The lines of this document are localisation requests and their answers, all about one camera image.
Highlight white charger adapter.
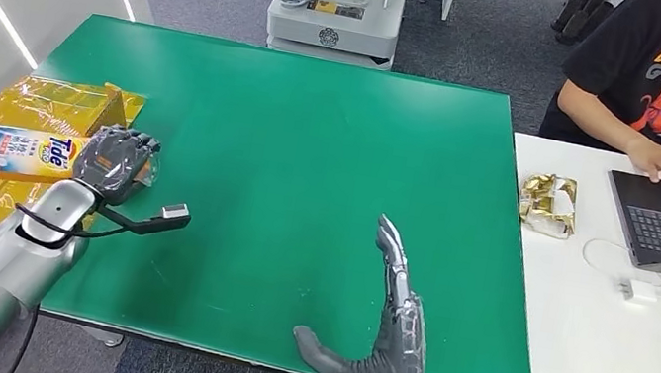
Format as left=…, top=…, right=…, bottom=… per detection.
left=616, top=277, right=661, bottom=309

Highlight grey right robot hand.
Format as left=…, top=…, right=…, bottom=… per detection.
left=286, top=202, right=451, bottom=373

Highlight black chair base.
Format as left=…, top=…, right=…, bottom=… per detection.
left=546, top=0, right=618, bottom=54

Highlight thin white cable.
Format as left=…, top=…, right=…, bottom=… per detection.
left=575, top=235, right=661, bottom=300

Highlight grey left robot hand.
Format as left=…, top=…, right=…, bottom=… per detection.
left=67, top=118, right=165, bottom=213

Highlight orange detergent bottle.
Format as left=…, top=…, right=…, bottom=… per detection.
left=0, top=123, right=165, bottom=205

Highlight crumpled gold wrapper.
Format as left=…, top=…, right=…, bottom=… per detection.
left=513, top=169, right=585, bottom=243

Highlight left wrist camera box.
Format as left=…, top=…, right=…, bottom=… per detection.
left=94, top=190, right=194, bottom=245

